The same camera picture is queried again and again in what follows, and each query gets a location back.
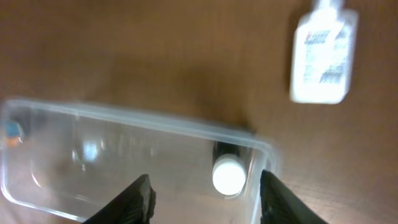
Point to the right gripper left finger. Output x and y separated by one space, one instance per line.
134 205

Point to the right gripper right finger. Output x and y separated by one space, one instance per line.
279 205

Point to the dark bottle white cap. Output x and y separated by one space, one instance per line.
229 170

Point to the white spray bottle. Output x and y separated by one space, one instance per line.
323 53

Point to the clear plastic container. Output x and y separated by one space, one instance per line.
71 159

